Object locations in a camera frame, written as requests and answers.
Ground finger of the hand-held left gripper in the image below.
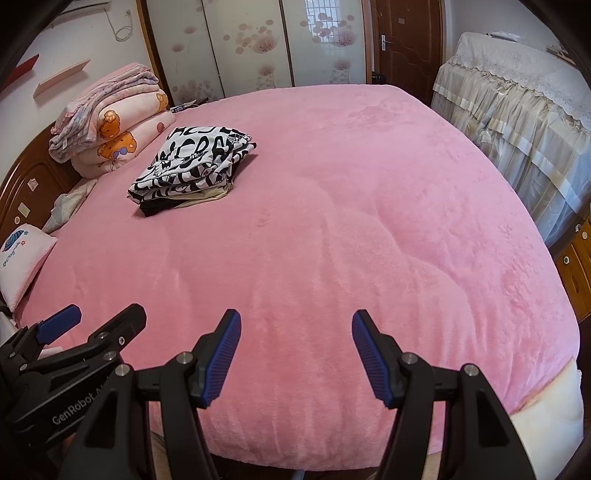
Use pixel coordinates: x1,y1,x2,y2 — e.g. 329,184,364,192
34,304,83,344
88,302,147,357

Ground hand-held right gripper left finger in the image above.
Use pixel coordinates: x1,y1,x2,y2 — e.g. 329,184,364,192
69,308,243,480

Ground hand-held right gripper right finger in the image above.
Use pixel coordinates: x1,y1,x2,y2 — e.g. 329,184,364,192
352,309,536,480

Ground white black printed jacket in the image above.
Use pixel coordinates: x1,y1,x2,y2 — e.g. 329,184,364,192
128,124,258,206

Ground white pink pillow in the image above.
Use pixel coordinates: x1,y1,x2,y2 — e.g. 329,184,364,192
0,224,60,315

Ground white crumpled cloth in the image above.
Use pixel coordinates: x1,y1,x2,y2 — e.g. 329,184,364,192
42,178,100,234

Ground wooden headboard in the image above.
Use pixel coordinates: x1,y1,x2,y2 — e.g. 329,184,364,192
0,124,84,238

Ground pink fleece bed blanket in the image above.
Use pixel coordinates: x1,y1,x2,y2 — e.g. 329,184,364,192
11,83,583,474

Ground pale green folded garment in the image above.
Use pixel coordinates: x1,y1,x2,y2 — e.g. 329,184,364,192
139,178,236,217

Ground white mattress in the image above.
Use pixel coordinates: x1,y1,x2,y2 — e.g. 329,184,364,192
508,357,585,444

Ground wooden drawer cabinet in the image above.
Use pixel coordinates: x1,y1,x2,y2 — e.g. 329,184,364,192
549,217,591,324

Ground small dark device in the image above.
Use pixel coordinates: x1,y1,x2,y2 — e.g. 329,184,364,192
168,99,208,114

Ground lace covered furniture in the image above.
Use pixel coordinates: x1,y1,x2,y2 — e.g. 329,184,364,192
431,31,591,250

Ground floral sliding door wardrobe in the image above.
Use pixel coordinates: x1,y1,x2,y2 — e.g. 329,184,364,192
136,0,375,107

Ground white air conditioner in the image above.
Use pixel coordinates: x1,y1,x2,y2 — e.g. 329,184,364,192
62,0,112,14

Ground brown wooden door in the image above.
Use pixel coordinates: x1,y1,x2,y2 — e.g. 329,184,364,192
369,0,446,107

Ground pink wall shelf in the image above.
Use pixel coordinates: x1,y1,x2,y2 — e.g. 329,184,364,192
32,59,90,99

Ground red wall shelf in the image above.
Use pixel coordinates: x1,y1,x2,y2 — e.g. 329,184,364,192
0,53,40,88

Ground white hanging cable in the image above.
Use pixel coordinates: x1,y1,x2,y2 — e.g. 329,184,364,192
105,8,138,42

